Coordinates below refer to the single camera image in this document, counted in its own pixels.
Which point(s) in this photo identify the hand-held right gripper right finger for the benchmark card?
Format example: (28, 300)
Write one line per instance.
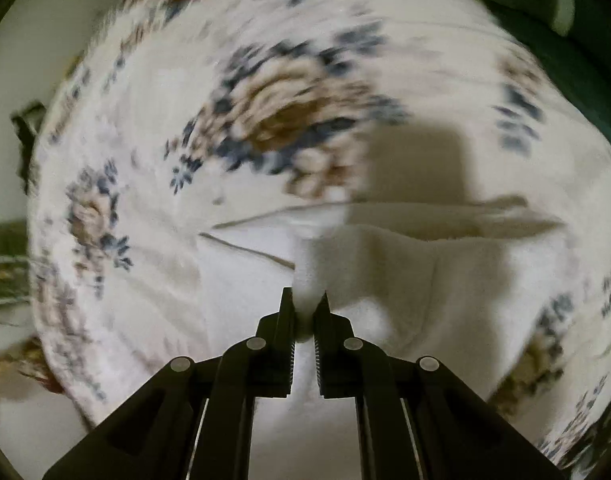
(323, 321)

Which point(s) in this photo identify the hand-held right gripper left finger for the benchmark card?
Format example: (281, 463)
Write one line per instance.
(286, 320)

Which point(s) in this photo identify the white floral garment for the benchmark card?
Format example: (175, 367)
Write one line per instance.
(265, 170)

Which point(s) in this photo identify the floral bed sheet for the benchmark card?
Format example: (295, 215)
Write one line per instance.
(8, 280)

